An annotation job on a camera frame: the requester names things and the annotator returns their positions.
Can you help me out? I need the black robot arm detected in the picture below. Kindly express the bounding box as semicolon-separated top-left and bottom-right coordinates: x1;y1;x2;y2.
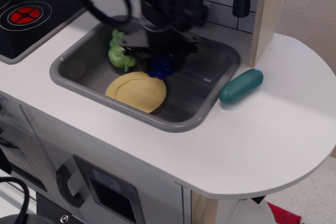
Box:
81;0;207;79

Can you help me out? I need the black toy stove top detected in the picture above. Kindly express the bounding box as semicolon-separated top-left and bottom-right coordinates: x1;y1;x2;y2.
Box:
1;0;85;65

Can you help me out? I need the blue toy blueberries cluster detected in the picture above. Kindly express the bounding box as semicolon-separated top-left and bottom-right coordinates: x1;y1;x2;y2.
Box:
148;55;176;80

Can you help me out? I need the black oven door handle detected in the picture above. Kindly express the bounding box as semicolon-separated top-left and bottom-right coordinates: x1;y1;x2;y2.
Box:
56;165;85;208

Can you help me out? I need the wooden side panel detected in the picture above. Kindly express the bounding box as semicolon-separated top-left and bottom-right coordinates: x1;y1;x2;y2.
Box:
249;0;282;67

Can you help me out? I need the black braided cable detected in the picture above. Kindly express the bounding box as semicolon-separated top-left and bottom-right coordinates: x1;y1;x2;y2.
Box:
0;176;30;224

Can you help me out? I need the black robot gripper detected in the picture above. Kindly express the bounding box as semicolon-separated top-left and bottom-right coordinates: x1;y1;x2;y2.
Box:
120;26;201;73

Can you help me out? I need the grey plastic sink basin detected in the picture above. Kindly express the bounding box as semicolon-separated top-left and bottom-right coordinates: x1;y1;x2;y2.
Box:
49;24;240;132

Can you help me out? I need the teal toy cucumber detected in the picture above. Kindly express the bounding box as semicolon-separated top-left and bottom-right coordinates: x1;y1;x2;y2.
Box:
219;68;264;105

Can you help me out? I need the green toy lettuce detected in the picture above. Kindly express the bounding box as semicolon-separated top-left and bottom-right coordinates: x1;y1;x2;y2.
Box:
108;29;137;72

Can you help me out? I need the yellow toy plate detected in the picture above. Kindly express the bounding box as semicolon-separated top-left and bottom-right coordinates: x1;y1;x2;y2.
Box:
105;71;166;113

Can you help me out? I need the grey oven door window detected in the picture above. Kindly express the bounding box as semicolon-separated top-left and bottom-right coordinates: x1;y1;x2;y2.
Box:
1;126;47;192

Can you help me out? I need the red object on floor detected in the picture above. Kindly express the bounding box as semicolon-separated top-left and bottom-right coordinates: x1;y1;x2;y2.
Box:
267;202;301;224

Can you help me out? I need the grey dishwasher panel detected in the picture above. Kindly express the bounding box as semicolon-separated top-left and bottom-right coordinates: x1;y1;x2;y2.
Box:
73;155;145;223

